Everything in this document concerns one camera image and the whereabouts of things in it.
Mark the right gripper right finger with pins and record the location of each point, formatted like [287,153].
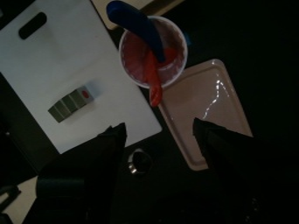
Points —
[256,180]

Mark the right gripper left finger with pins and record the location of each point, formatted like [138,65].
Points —
[77,186]

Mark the sushi piece green wrap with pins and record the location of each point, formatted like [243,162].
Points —
[74,101]
[65,107]

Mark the sushi piece with red centre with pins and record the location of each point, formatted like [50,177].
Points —
[85,94]

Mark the red toy knife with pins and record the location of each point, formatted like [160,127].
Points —
[154,84]

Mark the white plastic cutting board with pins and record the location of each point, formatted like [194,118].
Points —
[69,58]

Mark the metal measuring cup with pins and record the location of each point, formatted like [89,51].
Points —
[136,169]

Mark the red plastic cup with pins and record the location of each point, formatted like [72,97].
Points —
[133,67]

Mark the blue toy utensil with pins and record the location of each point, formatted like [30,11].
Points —
[136,23]

